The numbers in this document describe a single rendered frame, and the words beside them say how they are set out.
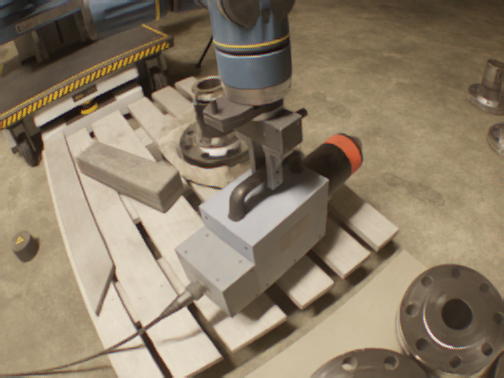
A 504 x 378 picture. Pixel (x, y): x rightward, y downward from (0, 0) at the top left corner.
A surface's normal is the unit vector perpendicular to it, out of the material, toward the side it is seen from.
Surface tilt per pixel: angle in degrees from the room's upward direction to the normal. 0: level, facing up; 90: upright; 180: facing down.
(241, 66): 90
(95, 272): 0
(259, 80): 90
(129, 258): 0
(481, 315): 0
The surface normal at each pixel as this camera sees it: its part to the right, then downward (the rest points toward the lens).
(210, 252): -0.10, -0.72
